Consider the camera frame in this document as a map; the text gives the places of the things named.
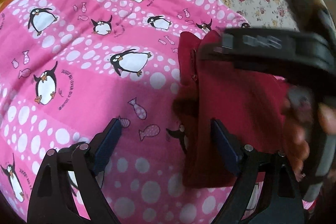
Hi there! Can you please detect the pink penguin print blanket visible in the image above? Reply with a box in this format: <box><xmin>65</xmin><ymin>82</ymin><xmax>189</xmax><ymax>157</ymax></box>
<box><xmin>0</xmin><ymin>0</ymin><xmax>292</xmax><ymax>224</ymax></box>

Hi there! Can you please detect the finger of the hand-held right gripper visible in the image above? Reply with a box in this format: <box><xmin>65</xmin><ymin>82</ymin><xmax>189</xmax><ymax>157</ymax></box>
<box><xmin>196</xmin><ymin>27</ymin><xmax>298</xmax><ymax>69</ymax></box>

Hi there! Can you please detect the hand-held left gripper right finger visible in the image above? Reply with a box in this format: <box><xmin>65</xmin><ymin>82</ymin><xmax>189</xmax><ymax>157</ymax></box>
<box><xmin>210</xmin><ymin>119</ymin><xmax>305</xmax><ymax>224</ymax></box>

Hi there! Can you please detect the person's right hand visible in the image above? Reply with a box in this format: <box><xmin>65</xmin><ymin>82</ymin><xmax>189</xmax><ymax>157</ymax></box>
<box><xmin>283</xmin><ymin>98</ymin><xmax>336</xmax><ymax>182</ymax></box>

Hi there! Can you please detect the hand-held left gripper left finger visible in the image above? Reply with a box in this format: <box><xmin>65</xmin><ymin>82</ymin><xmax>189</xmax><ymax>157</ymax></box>
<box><xmin>27</xmin><ymin>118</ymin><xmax>122</xmax><ymax>224</ymax></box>

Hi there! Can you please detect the dark red fleece garment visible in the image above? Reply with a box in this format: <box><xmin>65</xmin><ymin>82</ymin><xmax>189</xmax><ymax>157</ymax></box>
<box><xmin>172</xmin><ymin>29</ymin><xmax>302</xmax><ymax>188</ymax></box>

